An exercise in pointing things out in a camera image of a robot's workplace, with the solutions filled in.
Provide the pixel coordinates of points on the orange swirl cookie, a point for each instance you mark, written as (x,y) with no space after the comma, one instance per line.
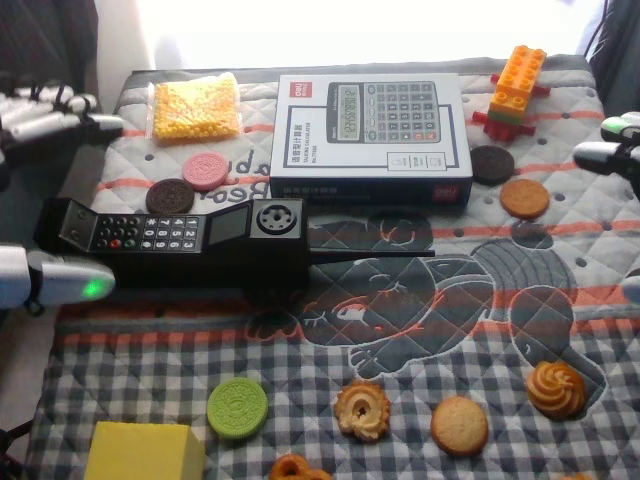
(555,391)

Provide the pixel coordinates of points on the orange brick toy, red axles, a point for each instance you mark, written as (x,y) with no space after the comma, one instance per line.
(517,80)

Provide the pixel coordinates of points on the round tan biscuit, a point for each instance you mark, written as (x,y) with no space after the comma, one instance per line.
(459,425)
(524,199)

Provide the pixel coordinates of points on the dark brown sandwich cookie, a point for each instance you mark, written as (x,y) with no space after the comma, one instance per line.
(170,197)
(492,165)

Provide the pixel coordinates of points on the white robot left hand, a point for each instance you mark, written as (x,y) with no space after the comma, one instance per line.
(607,154)

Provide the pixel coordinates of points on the grey bear print quilt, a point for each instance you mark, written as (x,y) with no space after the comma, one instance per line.
(450,330)

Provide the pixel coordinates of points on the yellow cube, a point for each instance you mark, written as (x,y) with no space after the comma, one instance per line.
(140,452)

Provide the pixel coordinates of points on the bag of yellow beads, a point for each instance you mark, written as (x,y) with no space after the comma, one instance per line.
(195,107)

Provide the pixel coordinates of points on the calculator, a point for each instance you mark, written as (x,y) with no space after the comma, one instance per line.
(370,125)

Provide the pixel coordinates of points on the pink sandwich cookie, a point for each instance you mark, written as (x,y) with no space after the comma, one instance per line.
(205,171)

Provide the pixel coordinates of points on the pretzel shaped cookie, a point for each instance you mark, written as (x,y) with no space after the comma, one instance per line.
(290,470)

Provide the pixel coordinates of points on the large black toy phone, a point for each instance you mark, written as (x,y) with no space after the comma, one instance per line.
(230,250)

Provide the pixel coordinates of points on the green sandwich cookie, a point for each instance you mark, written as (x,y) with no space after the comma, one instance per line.
(237,408)

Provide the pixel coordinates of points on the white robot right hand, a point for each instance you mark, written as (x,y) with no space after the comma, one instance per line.
(45,119)

